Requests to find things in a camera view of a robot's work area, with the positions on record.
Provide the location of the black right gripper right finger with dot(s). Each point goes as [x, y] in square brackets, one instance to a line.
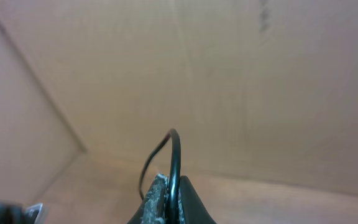
[191, 210]

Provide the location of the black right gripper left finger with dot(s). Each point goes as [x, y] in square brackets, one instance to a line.
[152, 208]

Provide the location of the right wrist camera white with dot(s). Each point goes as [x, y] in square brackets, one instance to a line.
[35, 214]

